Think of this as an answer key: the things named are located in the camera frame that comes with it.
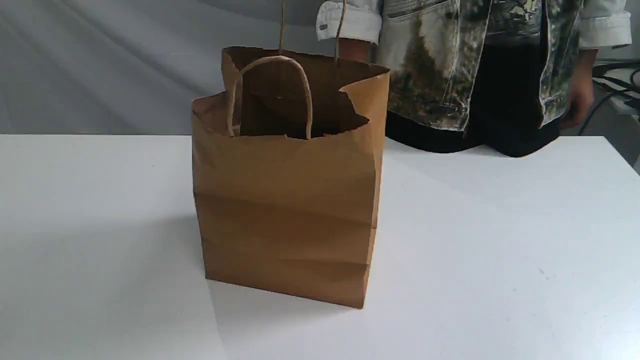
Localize camouflage denim jacket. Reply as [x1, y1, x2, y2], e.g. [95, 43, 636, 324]
[316, 0, 633, 132]

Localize person's left hand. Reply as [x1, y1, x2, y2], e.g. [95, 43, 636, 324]
[560, 77, 594, 129]

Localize brown paper bag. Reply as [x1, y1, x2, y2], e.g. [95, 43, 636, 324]
[191, 33, 390, 309]

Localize person's left forearm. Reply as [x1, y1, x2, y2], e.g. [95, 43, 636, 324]
[573, 48, 599, 87]

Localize person's right forearm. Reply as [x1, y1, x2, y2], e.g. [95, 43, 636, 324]
[336, 38, 372, 63]

